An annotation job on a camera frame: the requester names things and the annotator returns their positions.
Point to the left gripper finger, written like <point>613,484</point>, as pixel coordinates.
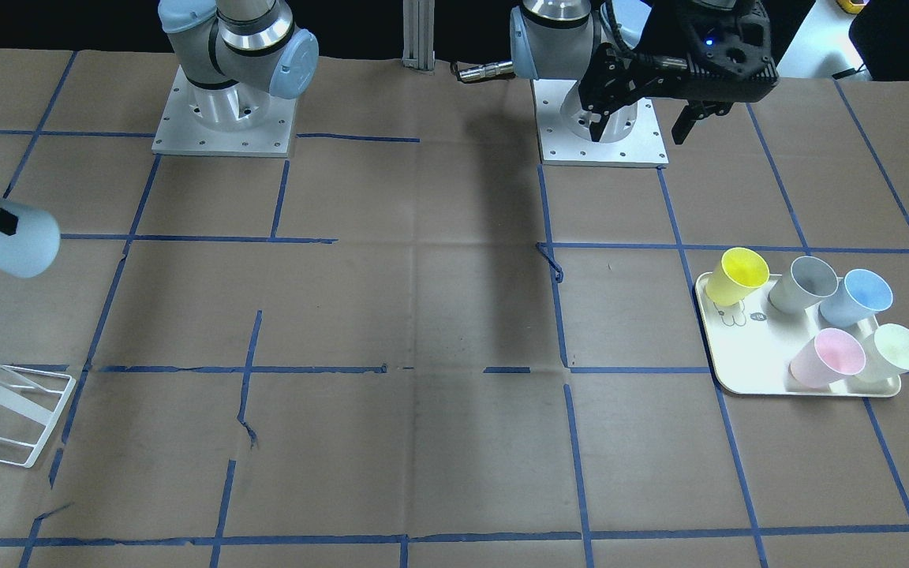
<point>597,121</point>
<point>692,113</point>

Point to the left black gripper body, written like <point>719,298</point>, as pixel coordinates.
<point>669,33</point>

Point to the light blue plastic cup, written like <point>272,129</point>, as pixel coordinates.
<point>33,246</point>

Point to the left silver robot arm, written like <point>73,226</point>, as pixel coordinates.
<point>554,40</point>

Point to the yellow plastic cup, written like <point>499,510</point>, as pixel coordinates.
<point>739,272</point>

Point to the grey plastic cup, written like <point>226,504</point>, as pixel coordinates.
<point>807,282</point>

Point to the pink plastic cup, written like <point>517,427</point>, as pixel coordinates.
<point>830,356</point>

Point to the pale green plastic cup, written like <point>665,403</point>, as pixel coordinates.
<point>887,353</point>

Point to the cream rectangular tray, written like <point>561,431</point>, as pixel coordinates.
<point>751,346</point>

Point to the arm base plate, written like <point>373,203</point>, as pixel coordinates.
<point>571,136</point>
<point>237,121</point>

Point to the aluminium frame post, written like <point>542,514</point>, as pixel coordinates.
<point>418,35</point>

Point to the white wire cup rack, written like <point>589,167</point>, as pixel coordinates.
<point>32,403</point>

